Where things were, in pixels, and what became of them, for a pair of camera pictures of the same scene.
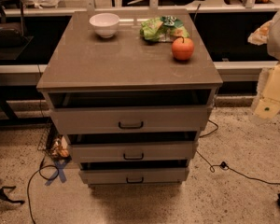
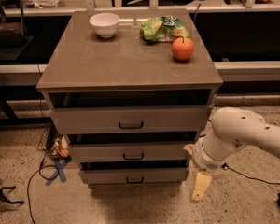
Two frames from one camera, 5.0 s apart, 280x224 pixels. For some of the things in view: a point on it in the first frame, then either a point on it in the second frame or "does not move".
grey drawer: [139, 175] does not move
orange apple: [182, 49] does not move
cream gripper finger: [259, 36] to [189, 147]
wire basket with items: [55, 145] does not move
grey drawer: [98, 152] does not move
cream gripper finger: [267, 107] to [202, 181]
